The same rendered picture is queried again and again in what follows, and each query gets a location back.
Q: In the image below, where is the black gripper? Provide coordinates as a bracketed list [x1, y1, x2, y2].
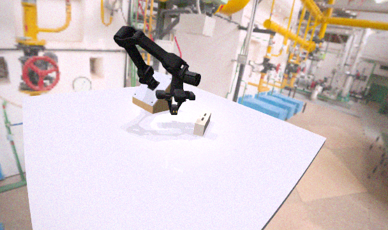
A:
[156, 80, 196, 111]

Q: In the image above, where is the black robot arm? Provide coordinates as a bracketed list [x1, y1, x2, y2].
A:
[113, 26, 201, 102]

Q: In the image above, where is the grey two-prong plug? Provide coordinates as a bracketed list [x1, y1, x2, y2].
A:
[170, 104, 178, 115]

